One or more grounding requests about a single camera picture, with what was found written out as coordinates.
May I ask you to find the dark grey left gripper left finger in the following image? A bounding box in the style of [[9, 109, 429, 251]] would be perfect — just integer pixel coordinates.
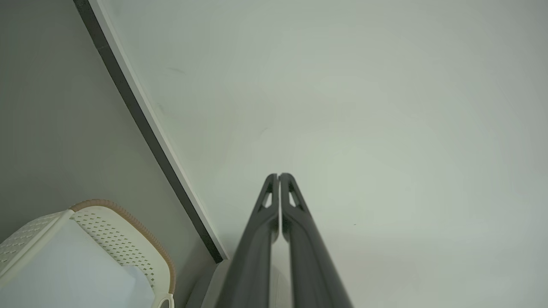
[[215, 173, 280, 308]]

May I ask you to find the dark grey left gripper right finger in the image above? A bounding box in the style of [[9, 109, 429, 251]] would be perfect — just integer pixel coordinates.
[[279, 173, 354, 308]]

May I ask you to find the white perforated laundry basket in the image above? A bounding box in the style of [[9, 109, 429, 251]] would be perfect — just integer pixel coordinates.
[[0, 199, 176, 308]]

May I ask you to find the grey and white baseboard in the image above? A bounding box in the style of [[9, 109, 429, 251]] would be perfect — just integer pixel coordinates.
[[73, 0, 229, 264]]

